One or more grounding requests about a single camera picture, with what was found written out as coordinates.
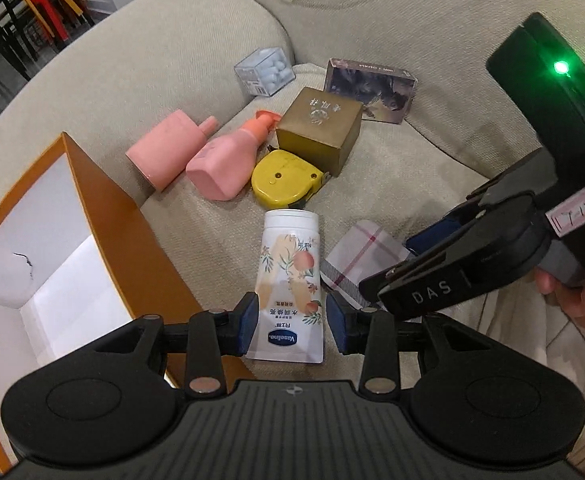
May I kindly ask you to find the gold square box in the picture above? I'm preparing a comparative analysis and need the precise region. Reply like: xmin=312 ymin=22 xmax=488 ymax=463
xmin=276 ymin=86 xmax=363 ymax=177

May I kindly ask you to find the white lotion tube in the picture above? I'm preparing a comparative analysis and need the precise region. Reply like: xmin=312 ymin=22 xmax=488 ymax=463
xmin=245 ymin=209 xmax=325 ymax=365

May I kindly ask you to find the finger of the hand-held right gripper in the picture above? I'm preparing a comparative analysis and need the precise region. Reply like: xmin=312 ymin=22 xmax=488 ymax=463
xmin=359 ymin=240 xmax=478 ymax=322
xmin=405 ymin=207 xmax=479 ymax=262

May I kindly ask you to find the white cloth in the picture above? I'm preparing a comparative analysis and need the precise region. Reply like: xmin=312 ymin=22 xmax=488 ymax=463
xmin=472 ymin=280 xmax=585 ymax=471

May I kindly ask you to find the dark printed card box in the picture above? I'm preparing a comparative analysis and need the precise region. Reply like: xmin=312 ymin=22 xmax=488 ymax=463
xmin=323 ymin=58 xmax=418 ymax=125

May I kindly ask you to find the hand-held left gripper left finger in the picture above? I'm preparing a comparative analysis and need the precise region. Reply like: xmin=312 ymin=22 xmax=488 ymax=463
xmin=92 ymin=291 xmax=262 ymax=395

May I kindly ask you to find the beige sofa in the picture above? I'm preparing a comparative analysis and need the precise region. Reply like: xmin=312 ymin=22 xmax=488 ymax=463
xmin=0 ymin=0 xmax=585 ymax=466

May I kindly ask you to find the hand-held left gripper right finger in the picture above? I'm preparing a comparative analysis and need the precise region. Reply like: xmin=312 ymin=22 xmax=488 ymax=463
xmin=325 ymin=291 xmax=480 ymax=395

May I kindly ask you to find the pink spray bottle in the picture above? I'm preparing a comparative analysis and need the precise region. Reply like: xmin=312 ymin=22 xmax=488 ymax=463
xmin=186 ymin=110 xmax=284 ymax=202

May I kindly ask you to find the person's right hand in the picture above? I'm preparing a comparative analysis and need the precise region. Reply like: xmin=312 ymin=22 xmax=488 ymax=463
xmin=533 ymin=255 xmax=585 ymax=345

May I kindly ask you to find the clear box of white balls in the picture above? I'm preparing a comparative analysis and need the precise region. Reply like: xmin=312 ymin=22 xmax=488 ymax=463
xmin=235 ymin=47 xmax=295 ymax=98

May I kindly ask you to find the black chair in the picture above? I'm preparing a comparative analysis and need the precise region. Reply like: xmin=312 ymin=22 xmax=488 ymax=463
xmin=0 ymin=0 xmax=36 ymax=126

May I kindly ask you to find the plaid handkerchief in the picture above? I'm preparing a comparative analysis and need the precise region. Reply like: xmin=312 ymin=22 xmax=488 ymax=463
xmin=321 ymin=220 xmax=410 ymax=308

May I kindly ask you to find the orange cardboard box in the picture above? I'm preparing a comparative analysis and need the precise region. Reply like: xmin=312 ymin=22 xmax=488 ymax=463
xmin=0 ymin=131 xmax=208 ymax=476

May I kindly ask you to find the red stool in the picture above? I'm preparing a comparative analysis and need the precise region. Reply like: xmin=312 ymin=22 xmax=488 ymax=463
xmin=35 ymin=0 xmax=76 ymax=45

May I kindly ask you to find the yellow tape measure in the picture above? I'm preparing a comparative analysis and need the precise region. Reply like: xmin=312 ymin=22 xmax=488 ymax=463
xmin=251 ymin=149 xmax=329 ymax=211

